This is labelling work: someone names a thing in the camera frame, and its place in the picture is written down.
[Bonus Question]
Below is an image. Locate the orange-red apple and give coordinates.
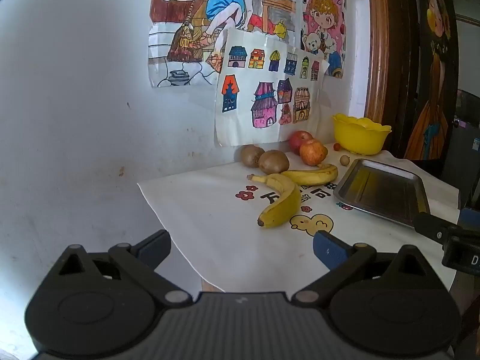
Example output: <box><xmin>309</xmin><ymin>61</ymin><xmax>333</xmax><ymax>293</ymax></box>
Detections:
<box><xmin>299</xmin><ymin>139</ymin><xmax>328</xmax><ymax>167</ymax></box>

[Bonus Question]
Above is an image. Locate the yellow banana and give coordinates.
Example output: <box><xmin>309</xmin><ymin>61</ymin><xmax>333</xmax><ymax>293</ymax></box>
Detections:
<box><xmin>246</xmin><ymin>173</ymin><xmax>303</xmax><ymax>229</ymax></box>
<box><xmin>280</xmin><ymin>163</ymin><xmax>339</xmax><ymax>186</ymax></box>

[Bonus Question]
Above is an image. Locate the yellow scalloped plastic bowl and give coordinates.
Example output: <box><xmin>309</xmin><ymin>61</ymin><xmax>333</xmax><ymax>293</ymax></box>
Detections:
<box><xmin>332</xmin><ymin>113</ymin><xmax>392</xmax><ymax>156</ymax></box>

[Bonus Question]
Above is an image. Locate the child with fan drawing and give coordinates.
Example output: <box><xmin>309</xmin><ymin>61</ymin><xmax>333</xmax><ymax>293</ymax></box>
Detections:
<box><xmin>148</xmin><ymin>0</ymin><xmax>303</xmax><ymax>89</ymax></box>

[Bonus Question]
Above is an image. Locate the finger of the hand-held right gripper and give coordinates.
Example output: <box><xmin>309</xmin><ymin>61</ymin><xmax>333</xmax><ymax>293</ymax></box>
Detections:
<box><xmin>414</xmin><ymin>212</ymin><xmax>463</xmax><ymax>245</ymax></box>
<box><xmin>459</xmin><ymin>206</ymin><xmax>480</xmax><ymax>230</ymax></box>

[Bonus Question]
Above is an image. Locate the metal tray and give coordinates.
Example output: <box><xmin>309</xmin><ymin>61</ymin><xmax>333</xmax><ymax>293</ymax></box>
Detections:
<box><xmin>332</xmin><ymin>158</ymin><xmax>431</xmax><ymax>230</ymax></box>

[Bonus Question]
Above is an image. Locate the pink cartoon wall poster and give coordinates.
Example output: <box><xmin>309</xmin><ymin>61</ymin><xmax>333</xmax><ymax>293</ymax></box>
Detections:
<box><xmin>300</xmin><ymin>0</ymin><xmax>348</xmax><ymax>79</ymax></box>

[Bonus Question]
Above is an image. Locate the white printed table mat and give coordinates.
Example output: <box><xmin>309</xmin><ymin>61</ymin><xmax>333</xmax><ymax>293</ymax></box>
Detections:
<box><xmin>137</xmin><ymin>142</ymin><xmax>460</xmax><ymax>293</ymax></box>

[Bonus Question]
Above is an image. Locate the brown wooden door frame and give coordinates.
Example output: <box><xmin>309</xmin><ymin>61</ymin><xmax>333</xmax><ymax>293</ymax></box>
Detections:
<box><xmin>364</xmin><ymin>0</ymin><xmax>417</xmax><ymax>158</ymax></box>

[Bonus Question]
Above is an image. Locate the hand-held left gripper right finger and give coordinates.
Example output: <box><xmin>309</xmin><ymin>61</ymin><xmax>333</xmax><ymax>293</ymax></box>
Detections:
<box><xmin>291</xmin><ymin>230</ymin><xmax>446</xmax><ymax>310</ymax></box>

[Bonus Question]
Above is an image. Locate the brown kiwi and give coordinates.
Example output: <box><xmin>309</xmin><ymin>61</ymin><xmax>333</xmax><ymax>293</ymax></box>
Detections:
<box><xmin>240</xmin><ymin>144</ymin><xmax>265</xmax><ymax>168</ymax></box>
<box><xmin>259</xmin><ymin>150</ymin><xmax>290</xmax><ymax>175</ymax></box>

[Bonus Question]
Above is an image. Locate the dark red apple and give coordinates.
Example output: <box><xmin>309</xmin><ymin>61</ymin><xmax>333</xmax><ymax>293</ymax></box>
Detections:
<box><xmin>288</xmin><ymin>130</ymin><xmax>314</xmax><ymax>154</ymax></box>

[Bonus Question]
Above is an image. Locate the grey appliance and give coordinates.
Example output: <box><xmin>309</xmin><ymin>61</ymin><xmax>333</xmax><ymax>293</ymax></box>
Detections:
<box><xmin>442</xmin><ymin>89</ymin><xmax>480</xmax><ymax>211</ymax></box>

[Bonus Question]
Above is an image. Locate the dark girl painting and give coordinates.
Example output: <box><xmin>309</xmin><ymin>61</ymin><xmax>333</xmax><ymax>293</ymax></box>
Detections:
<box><xmin>403</xmin><ymin>0</ymin><xmax>460</xmax><ymax>162</ymax></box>

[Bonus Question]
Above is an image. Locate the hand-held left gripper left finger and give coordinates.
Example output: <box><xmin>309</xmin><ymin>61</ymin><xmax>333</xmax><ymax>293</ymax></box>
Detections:
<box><xmin>52</xmin><ymin>229</ymin><xmax>194</xmax><ymax>310</ymax></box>

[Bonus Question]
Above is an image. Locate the coloured houses drawing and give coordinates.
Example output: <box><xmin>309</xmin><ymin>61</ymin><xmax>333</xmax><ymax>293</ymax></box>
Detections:
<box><xmin>214</xmin><ymin>28</ymin><xmax>331</xmax><ymax>147</ymax></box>

